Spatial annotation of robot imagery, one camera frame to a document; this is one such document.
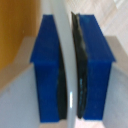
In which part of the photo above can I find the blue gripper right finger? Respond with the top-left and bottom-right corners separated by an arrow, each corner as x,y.
70,11 -> 117,121

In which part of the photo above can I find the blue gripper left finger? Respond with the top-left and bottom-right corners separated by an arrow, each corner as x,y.
28,13 -> 68,122

